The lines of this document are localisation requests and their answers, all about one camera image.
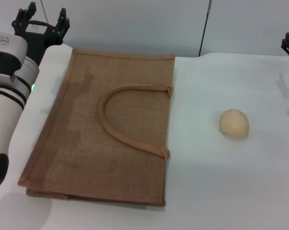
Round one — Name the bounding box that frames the egg yolk pastry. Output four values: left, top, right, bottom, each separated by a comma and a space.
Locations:
218, 108, 250, 140

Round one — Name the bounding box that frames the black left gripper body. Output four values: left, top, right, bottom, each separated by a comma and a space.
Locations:
24, 20, 64, 66

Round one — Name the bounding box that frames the brown woven handbag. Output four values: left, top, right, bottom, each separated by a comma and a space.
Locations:
17, 47, 176, 208

